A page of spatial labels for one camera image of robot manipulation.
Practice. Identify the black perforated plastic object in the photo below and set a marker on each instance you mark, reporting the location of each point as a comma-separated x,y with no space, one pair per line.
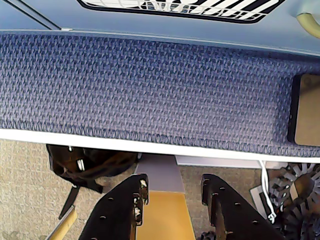
295,220

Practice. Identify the black smartphone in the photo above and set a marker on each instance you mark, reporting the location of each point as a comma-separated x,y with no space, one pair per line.
308,112

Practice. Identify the black white dishwasher decal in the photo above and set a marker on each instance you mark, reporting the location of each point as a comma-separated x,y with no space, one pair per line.
200,7

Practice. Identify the yellow flat board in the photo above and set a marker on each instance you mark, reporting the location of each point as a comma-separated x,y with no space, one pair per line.
167,217

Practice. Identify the wooden stick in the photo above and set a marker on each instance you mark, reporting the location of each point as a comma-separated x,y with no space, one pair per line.
66,222

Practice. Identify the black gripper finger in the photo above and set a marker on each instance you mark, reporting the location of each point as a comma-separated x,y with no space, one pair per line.
232,215
112,215

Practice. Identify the black backpack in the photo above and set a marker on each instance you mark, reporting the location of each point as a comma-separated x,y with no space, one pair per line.
95,165

